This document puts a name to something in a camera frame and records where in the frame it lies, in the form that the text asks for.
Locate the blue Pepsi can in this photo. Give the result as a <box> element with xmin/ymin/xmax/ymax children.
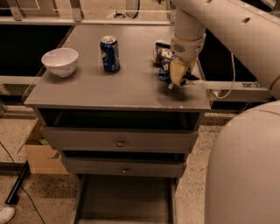
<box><xmin>100</xmin><ymin>36</ymin><xmax>120</xmax><ymax>73</ymax></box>

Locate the metal railing frame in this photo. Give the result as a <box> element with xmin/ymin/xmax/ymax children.
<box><xmin>0</xmin><ymin>0</ymin><xmax>175</xmax><ymax>25</ymax></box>

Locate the grey drawer cabinet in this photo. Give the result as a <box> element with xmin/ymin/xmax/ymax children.
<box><xmin>24</xmin><ymin>24</ymin><xmax>212</xmax><ymax>179</ymax></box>

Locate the white cable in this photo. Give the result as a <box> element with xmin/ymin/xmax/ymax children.
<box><xmin>213</xmin><ymin>52</ymin><xmax>237</xmax><ymax>101</ymax></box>

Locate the grey middle drawer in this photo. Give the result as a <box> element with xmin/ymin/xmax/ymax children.
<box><xmin>61</xmin><ymin>157</ymin><xmax>186</xmax><ymax>178</ymax></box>

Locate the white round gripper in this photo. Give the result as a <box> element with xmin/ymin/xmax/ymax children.
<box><xmin>170</xmin><ymin>32</ymin><xmax>207</xmax><ymax>86</ymax></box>

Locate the grey open bottom drawer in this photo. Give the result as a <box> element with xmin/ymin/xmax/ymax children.
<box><xmin>71</xmin><ymin>175</ymin><xmax>178</xmax><ymax>224</ymax></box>

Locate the blue Kettle chip bag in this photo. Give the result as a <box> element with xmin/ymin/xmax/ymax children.
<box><xmin>154</xmin><ymin>40</ymin><xmax>200</xmax><ymax>89</ymax></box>

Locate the black bar on floor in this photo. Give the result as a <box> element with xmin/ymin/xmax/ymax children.
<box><xmin>5</xmin><ymin>162</ymin><xmax>30</xmax><ymax>205</ymax></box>

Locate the white shoe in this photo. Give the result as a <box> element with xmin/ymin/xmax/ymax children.
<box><xmin>0</xmin><ymin>206</ymin><xmax>16</xmax><ymax>224</ymax></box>

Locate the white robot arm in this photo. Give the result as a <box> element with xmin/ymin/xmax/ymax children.
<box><xmin>172</xmin><ymin>0</ymin><xmax>280</xmax><ymax>224</ymax></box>

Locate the white ceramic bowl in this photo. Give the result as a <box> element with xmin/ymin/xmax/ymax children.
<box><xmin>41</xmin><ymin>48</ymin><xmax>79</xmax><ymax>77</ymax></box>

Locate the orange soda can lying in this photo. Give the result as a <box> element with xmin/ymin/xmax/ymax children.
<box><xmin>153</xmin><ymin>48</ymin><xmax>159</xmax><ymax>65</ymax></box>

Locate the grey top drawer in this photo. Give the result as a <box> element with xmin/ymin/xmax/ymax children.
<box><xmin>41</xmin><ymin>127</ymin><xmax>198</xmax><ymax>153</ymax></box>

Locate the cardboard box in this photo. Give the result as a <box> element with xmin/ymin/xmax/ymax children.
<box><xmin>24</xmin><ymin>120</ymin><xmax>68</xmax><ymax>174</ymax></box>

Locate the black floor cable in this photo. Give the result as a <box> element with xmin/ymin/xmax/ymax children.
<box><xmin>0</xmin><ymin>140</ymin><xmax>46</xmax><ymax>224</ymax></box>

